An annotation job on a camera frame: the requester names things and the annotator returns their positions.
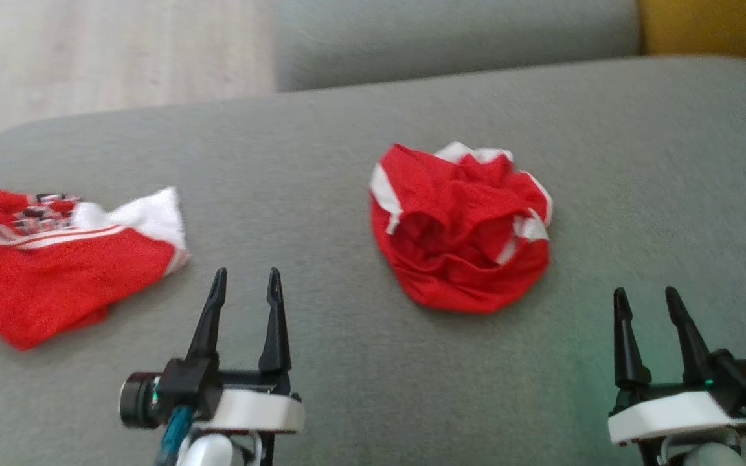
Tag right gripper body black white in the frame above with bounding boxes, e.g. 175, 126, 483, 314
608, 349, 746, 447

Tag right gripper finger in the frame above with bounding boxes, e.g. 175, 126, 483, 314
613, 287, 652, 390
664, 286, 716, 384

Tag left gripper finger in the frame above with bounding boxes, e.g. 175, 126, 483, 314
186, 267, 228, 361
259, 267, 292, 373

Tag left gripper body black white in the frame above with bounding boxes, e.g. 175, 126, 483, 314
119, 355, 306, 434

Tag red jersey with black print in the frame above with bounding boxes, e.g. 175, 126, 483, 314
0, 186, 191, 351

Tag red shorts with white stripes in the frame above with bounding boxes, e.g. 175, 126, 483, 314
369, 141, 554, 315

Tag large grey sofa seat cushion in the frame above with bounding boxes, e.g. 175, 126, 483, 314
0, 55, 746, 466

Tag yellow fabric surface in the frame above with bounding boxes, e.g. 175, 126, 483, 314
635, 0, 746, 78

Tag small grey sofa cushion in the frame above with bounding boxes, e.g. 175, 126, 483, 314
273, 0, 643, 92

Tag left arm teal cable connector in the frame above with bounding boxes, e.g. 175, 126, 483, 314
155, 405, 196, 466

